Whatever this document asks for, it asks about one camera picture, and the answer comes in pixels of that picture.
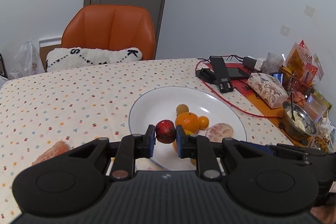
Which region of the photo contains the black power adapter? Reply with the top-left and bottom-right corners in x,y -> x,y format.
242,56 -> 257,69

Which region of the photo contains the orange basket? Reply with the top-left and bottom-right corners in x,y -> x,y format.
278,67 -> 312,94

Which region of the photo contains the translucent plastic bag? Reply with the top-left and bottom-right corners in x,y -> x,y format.
9,40 -> 46,80

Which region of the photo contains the large orange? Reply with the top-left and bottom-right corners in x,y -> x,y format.
173,130 -> 194,152
175,112 -> 200,134

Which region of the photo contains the black smartphone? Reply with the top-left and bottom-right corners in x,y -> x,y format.
227,68 -> 249,80

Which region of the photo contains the orange leather chair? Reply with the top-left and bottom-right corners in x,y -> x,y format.
61,5 -> 156,60

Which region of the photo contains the small red apple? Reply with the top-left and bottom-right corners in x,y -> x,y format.
155,119 -> 176,144

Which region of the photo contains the peeled pomelo segment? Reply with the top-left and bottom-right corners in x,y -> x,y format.
205,123 -> 234,143
32,140 -> 70,166

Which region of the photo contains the cardboard box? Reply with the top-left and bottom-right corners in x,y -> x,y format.
39,41 -> 61,69

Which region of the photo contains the clear glass cup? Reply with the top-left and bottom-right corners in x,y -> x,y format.
262,52 -> 283,74

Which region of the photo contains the steel bowl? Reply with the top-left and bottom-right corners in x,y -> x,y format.
282,101 -> 318,141

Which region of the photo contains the red cable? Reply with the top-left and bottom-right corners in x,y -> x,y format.
194,54 -> 285,119

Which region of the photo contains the small yellow kumquat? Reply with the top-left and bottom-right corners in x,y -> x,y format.
198,116 -> 210,130

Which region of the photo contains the white ceramic plate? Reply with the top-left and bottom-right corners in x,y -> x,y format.
129,86 -> 247,170

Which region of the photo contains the white fluffy cushion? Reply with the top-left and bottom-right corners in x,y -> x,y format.
46,47 -> 143,72

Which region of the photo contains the black phone stand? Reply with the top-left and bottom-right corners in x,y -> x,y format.
195,56 -> 234,93

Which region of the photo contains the floral tablecloth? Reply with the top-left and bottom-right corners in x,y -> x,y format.
0,57 -> 295,224

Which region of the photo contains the brown longan fruit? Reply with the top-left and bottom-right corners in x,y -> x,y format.
176,104 -> 189,116

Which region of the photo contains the right hand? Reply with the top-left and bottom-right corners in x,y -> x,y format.
310,205 -> 335,224

